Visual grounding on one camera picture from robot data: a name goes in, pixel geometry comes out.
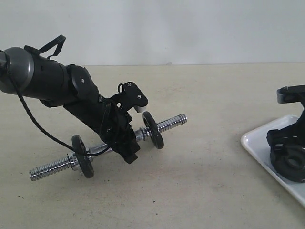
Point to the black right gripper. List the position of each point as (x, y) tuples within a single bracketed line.
[(288, 138)]

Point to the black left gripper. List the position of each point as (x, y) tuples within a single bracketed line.
[(116, 132)]

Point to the black weight plate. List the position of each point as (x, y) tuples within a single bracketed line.
[(291, 167), (81, 156)]

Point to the chrome threaded dumbbell bar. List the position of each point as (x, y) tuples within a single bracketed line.
[(142, 134)]

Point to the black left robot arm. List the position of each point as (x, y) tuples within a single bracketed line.
[(71, 87)]

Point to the white rectangular tray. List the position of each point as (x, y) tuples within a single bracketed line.
[(255, 143)]

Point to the black weight plate far end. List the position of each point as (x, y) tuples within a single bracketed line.
[(155, 134)]

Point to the chrome star collar nut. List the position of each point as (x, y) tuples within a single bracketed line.
[(74, 163)]

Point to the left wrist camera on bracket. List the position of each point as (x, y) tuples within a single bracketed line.
[(130, 96)]

